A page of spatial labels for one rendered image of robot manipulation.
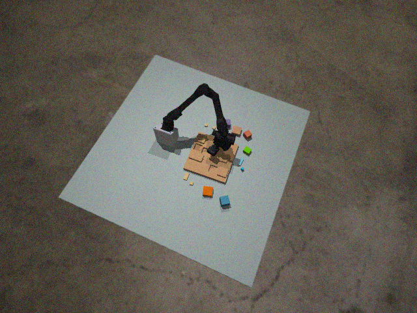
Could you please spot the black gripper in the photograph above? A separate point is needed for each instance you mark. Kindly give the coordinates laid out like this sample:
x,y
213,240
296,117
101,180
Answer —
x,y
212,150

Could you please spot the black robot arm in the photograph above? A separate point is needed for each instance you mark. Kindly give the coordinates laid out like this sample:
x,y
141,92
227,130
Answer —
x,y
221,133

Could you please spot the tan wooden puzzle board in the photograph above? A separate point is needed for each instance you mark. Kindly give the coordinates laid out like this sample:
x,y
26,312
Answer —
x,y
202,163

